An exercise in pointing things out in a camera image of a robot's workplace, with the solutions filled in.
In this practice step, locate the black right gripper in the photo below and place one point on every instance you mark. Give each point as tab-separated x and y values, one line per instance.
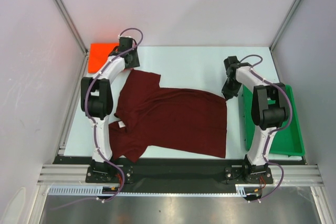
229	91

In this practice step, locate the left rear aluminium post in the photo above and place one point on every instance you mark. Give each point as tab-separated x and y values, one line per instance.
71	25

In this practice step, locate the white slotted cable duct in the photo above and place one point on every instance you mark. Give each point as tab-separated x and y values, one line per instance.
106	191

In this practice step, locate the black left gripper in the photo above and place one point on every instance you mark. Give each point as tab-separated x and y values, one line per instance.
136	62

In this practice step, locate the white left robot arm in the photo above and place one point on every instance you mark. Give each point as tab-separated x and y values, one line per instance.
95	92

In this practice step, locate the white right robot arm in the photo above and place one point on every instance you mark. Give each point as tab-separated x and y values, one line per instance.
270	107

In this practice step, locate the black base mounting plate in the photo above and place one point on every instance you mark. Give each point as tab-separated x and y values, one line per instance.
236	172

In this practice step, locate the folded orange t shirt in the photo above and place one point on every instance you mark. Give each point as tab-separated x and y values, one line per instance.
98	55

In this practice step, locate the aluminium post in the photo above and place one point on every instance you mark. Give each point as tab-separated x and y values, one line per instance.
289	15
71	25

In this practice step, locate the aluminium front frame rail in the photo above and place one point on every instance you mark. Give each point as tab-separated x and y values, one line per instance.
294	175

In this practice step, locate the dark red t shirt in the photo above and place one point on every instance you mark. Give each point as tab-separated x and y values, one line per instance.
181	119

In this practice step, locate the right rear aluminium post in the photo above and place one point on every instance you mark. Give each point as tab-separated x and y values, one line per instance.
289	15

